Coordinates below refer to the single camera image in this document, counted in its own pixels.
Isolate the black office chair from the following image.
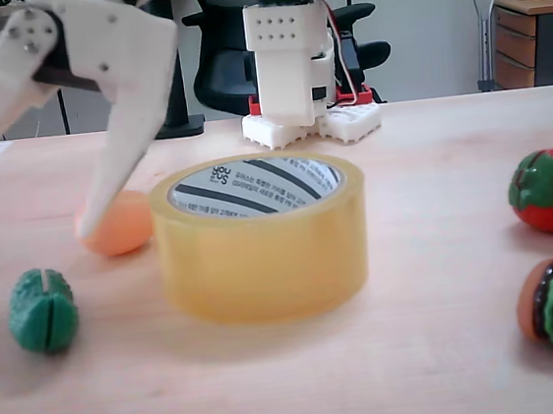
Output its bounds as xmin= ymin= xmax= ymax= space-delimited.
xmin=179 ymin=0 xmax=399 ymax=126

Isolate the grey metal crutch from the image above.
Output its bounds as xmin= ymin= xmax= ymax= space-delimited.
xmin=468 ymin=0 xmax=516 ymax=93

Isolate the beige toy egg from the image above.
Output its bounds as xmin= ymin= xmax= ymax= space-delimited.
xmin=71 ymin=188 xmax=157 ymax=262

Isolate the wooden drawer cabinet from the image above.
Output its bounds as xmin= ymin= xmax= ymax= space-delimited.
xmin=485 ymin=0 xmax=553 ymax=92

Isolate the yellowish packing tape roll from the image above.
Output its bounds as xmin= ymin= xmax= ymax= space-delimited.
xmin=145 ymin=142 xmax=381 ymax=334

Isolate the green toy cucumber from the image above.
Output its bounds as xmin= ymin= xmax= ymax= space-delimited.
xmin=4 ymin=266 xmax=83 ymax=358

